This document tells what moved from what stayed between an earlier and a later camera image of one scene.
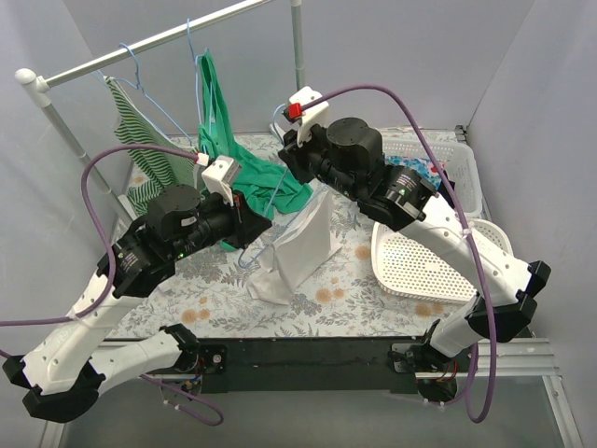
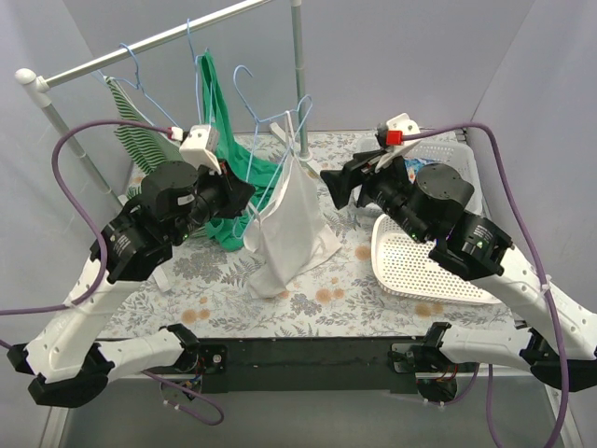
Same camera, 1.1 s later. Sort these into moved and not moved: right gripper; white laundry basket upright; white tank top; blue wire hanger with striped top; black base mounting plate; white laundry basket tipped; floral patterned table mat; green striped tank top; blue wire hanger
Moved: white tank top; right gripper; blue wire hanger
Not moved: green striped tank top; black base mounting plate; floral patterned table mat; white laundry basket upright; blue wire hanger with striped top; white laundry basket tipped
